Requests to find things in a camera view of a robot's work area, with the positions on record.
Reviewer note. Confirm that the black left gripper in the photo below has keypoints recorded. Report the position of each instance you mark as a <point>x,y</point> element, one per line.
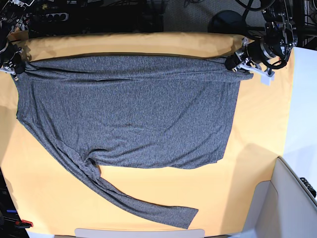
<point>251,54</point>

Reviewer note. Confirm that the white tray edge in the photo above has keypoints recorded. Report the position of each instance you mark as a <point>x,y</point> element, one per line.
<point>90,233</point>

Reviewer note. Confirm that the black remote control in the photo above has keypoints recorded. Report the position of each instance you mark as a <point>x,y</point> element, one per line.
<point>309,187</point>

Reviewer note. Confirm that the black round stand base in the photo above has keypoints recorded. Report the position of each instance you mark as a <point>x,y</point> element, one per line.
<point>227,22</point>

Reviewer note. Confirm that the grey long-sleeve T-shirt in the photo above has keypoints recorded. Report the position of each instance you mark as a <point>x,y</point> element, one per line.
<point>130,111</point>

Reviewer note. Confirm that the red black clamp left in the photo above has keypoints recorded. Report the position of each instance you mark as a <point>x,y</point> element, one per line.
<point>22,224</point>

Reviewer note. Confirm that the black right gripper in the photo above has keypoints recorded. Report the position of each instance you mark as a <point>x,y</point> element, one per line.
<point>10,55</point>

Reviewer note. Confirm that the white storage bin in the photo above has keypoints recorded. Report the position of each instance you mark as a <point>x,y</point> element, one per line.
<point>282,207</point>

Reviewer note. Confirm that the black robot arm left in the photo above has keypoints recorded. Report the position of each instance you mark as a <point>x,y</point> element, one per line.
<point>279,30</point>

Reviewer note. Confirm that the black power strip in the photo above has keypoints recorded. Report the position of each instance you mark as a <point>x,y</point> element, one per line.
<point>55,17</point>

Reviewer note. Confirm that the yellow table cloth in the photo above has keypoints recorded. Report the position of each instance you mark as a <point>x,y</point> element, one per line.
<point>47,195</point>

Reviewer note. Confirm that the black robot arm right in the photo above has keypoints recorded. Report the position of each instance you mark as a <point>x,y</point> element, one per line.
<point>11,14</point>

